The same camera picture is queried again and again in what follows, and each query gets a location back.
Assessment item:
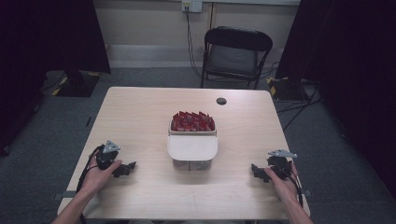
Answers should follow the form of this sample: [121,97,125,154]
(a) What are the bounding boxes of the black wall cable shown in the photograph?
[185,5,204,79]

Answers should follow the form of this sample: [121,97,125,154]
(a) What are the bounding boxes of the person's right hand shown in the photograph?
[264,161,300,204]

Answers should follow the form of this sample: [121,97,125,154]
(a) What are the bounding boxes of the pile of red packets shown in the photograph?
[170,110,217,133]

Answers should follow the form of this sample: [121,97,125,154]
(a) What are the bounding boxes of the black floor cables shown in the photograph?
[260,60,325,133]

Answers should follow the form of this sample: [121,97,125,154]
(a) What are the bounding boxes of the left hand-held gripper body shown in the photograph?
[94,139,121,171]

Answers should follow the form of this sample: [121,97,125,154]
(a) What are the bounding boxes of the white box with half lid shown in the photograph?
[166,119,219,172]

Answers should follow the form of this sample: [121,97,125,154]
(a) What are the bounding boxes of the black stand base yellow tape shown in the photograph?
[266,76,314,102]
[50,70,103,99]

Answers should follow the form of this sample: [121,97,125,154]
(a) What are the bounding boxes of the right hand-held gripper cable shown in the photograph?
[287,167,304,209]

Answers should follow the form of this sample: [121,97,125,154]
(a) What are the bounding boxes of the left hand-held gripper cable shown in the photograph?
[75,145,106,224]

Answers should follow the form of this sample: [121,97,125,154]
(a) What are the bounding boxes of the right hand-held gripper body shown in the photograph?
[266,148,299,182]

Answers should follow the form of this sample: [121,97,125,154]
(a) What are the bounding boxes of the person's left hand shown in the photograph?
[81,159,123,196]

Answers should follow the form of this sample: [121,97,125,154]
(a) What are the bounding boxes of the black folding chair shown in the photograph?
[200,25,275,91]

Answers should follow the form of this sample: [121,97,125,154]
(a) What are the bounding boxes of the hand-held gripper cable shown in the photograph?
[75,145,106,224]
[287,167,304,209]

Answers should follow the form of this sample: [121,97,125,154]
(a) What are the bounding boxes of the dark curtain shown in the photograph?
[275,0,396,200]

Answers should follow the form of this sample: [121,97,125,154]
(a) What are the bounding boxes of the white wall socket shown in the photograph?
[181,0,204,14]

